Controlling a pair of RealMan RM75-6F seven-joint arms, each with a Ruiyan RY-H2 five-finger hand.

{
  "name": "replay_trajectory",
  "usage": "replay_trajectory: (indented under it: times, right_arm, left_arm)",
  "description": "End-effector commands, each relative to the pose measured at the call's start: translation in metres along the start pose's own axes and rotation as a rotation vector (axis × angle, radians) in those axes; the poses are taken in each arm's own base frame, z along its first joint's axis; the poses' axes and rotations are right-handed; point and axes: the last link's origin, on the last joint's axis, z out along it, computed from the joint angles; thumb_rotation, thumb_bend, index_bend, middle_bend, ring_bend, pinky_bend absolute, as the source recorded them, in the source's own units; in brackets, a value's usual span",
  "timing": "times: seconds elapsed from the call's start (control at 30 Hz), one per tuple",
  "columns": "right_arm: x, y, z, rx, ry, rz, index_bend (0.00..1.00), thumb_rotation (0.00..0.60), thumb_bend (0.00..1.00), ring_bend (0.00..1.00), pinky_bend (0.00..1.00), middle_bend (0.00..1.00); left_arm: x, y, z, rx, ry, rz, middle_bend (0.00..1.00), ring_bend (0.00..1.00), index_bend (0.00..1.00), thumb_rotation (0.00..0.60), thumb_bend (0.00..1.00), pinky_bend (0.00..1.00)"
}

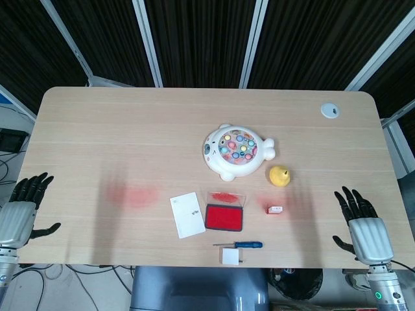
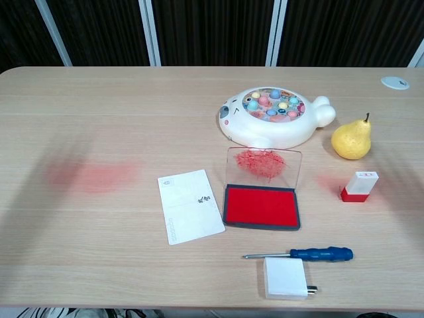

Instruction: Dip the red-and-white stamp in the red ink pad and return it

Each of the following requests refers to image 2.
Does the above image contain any white stamp with red base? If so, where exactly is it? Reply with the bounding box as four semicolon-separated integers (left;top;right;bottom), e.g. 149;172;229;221
340;171;380;203

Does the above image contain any red ink pad case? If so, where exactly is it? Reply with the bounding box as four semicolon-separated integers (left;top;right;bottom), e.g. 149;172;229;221
222;146;303;232

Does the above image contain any white postcard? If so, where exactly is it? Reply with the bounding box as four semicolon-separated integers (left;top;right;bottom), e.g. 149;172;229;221
157;169;227;246

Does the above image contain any white fish-shaped fishing toy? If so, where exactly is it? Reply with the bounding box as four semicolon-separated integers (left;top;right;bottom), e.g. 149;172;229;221
217;86;337;150

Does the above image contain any white power adapter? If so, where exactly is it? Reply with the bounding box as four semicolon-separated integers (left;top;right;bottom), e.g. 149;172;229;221
263;257;321;301

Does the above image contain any yellow pear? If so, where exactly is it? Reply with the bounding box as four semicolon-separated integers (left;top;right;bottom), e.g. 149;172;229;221
331;112;372;160

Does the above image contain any white partition post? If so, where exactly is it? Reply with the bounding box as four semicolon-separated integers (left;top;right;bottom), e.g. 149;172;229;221
407;44;424;68
138;0;162;67
264;0;288;67
34;0;73;67

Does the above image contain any blue handled screwdriver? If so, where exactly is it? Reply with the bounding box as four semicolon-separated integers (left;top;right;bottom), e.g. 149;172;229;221
242;246;354;262

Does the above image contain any white cable grommet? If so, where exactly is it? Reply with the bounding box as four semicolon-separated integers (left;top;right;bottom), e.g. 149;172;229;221
380;76;411;90

